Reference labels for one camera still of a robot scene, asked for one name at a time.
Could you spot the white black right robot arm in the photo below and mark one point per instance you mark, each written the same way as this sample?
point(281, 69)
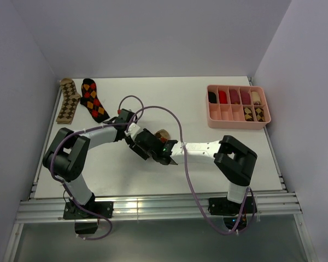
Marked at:
point(234, 159)

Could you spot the beige orange brown argyle sock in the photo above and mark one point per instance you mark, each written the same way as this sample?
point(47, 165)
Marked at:
point(163, 135)

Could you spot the aluminium table edge rail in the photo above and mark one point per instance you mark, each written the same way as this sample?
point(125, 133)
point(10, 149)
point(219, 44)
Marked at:
point(51, 123)

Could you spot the red rolled sock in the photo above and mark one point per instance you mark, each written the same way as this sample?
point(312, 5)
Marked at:
point(222, 97)

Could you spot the black box under rail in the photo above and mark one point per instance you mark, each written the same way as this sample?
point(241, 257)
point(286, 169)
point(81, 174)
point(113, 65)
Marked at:
point(85, 228)

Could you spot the aluminium front mounting rail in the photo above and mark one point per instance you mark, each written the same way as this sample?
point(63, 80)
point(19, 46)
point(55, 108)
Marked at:
point(179, 206)

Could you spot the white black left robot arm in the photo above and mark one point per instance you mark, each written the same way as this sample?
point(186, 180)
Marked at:
point(66, 155)

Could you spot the brown cream argyle rolled sock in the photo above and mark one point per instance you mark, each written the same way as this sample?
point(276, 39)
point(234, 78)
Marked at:
point(260, 114)

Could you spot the black red yellow argyle sock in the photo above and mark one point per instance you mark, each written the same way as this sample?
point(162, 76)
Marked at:
point(91, 101)

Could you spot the dark pink rolled sock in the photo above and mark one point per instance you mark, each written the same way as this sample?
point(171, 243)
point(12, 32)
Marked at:
point(234, 97)

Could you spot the magenta rolled sock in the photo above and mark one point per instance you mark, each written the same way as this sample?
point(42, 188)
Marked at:
point(245, 98)

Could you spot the brown yellow argyle rolled sock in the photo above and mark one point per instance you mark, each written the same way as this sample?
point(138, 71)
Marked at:
point(248, 114)

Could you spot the pink divided organizer tray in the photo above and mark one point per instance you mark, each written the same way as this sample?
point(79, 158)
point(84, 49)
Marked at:
point(231, 116)

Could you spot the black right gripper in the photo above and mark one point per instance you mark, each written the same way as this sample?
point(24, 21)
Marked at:
point(139, 152)

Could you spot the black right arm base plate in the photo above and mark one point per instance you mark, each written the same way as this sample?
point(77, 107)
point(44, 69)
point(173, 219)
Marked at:
point(221, 206)

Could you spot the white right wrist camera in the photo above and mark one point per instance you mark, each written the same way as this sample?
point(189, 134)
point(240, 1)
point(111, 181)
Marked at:
point(133, 130)

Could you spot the black rolled sock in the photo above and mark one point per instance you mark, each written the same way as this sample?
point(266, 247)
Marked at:
point(212, 98)

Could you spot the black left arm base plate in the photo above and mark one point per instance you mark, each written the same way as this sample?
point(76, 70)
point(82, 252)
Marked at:
point(103, 208)

